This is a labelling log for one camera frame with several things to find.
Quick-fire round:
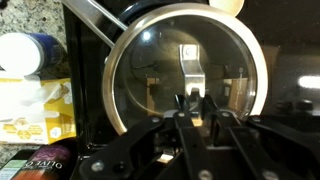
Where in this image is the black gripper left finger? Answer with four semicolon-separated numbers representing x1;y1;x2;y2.
79;94;214;180

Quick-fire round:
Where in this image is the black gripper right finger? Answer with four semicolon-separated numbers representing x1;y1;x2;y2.
200;94;320;180

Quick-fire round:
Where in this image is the glass lid with steel rim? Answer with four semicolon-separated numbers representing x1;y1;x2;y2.
102;2;269;137

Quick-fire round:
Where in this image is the wooden cooking stick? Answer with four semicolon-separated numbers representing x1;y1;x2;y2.
207;0;246;18

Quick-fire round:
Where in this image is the blue jar with white lid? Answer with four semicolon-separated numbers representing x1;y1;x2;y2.
0;31;67;78

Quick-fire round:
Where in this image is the black electric stove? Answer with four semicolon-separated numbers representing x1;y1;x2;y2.
62;0;320;180

